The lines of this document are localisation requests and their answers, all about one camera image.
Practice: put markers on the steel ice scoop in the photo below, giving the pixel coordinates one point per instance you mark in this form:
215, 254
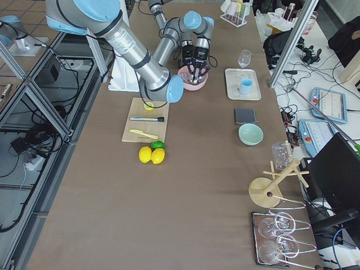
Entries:
194, 83

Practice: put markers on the pink bowl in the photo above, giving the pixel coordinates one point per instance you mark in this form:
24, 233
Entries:
191, 87

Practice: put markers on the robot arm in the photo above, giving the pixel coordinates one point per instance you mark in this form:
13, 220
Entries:
105, 20
191, 34

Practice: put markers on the light blue cup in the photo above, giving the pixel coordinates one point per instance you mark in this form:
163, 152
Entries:
245, 86

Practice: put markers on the pink cup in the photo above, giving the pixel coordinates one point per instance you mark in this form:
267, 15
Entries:
231, 9

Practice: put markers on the pale green cup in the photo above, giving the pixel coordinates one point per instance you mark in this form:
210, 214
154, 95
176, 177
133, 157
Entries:
245, 9

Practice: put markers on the wooden cup tree stand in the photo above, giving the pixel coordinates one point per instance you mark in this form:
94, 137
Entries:
265, 192

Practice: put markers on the cream serving tray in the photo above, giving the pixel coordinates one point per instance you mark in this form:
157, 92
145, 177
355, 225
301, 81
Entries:
233, 84

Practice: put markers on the clear wine glass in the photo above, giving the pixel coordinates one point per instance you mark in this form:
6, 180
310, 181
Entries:
243, 61

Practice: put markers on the half lemon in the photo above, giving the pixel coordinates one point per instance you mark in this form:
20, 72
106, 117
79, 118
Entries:
148, 106

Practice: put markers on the bamboo cutting board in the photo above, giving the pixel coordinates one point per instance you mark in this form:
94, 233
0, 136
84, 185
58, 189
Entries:
156, 128

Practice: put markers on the yellow plastic knife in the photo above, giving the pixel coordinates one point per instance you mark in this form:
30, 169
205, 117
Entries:
140, 132

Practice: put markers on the green bowl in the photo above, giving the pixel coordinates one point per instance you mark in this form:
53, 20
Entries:
250, 134

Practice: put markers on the green lime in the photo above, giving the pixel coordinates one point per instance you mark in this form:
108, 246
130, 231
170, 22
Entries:
157, 145

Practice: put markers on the yellow lemon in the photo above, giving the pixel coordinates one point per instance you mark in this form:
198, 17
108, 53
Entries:
158, 156
144, 154

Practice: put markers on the clear glass mug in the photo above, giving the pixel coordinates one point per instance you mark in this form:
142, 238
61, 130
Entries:
281, 154

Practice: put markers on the blue teach pendant near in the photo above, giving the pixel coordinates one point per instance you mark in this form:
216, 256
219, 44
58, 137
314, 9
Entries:
315, 134

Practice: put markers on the blue teach pendant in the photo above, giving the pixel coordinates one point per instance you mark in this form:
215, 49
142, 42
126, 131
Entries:
332, 103
315, 134

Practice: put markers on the blue teach pendant far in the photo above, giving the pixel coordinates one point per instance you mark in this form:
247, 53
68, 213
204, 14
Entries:
332, 103

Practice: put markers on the black monitor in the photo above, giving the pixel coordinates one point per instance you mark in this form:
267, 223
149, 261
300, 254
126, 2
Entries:
333, 192

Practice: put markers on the hanging wine glass upper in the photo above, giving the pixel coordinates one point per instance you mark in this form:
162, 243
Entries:
275, 225

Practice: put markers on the hanging wine glass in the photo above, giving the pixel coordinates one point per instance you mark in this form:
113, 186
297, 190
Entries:
275, 225
275, 251

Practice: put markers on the metal wine glass rack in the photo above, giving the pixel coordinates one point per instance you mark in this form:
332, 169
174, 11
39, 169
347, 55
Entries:
304, 247

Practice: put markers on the hanging wine glass lower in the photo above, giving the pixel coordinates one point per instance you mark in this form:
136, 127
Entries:
275, 251

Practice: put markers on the white wire cup rack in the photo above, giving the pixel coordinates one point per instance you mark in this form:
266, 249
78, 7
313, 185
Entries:
236, 20

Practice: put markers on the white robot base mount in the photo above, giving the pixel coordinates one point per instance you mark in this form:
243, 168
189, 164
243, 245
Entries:
123, 77

